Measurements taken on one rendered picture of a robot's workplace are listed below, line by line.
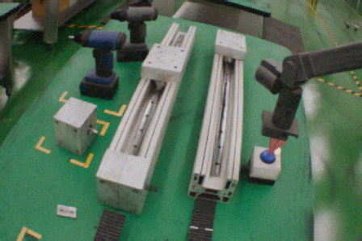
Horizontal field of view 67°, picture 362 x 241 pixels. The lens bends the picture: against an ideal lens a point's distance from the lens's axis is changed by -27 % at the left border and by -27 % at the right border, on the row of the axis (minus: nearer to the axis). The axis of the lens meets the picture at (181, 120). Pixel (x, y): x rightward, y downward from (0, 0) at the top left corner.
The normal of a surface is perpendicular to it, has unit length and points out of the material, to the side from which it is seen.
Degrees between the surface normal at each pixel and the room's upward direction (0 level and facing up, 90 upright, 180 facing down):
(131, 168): 0
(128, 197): 90
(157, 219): 0
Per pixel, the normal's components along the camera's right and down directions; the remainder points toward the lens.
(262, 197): 0.14, -0.78
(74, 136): -0.29, 0.55
